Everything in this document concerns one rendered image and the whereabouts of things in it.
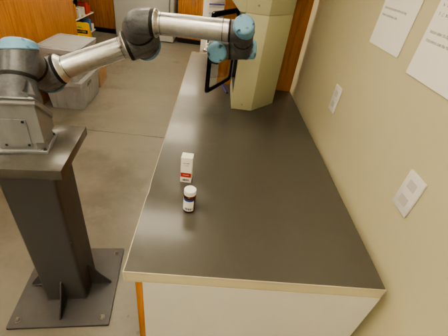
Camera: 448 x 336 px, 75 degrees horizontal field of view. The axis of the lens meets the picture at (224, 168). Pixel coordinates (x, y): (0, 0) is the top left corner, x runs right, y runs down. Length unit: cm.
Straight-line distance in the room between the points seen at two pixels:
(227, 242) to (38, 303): 130
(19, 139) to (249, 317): 97
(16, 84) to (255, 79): 101
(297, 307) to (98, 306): 120
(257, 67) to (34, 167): 106
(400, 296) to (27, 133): 127
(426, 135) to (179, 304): 80
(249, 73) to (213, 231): 92
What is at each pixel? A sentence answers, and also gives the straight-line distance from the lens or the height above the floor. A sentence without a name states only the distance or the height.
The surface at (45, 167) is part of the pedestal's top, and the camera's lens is 119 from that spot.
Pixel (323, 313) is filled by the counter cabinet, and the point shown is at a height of 80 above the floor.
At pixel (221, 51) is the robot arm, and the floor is 131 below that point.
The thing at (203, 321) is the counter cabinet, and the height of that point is 72.
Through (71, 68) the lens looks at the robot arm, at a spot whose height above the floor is 118.
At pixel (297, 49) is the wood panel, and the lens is 196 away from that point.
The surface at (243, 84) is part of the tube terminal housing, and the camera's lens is 158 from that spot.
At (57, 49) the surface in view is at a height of 65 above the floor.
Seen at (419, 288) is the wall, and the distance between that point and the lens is 91.
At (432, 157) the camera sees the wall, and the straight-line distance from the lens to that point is 88.
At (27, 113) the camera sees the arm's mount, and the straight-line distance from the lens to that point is 119.
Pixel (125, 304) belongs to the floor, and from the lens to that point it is 185.
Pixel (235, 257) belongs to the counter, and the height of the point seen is 94.
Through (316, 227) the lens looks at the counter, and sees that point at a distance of 101.
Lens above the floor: 161
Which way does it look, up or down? 36 degrees down
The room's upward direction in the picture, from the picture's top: 9 degrees clockwise
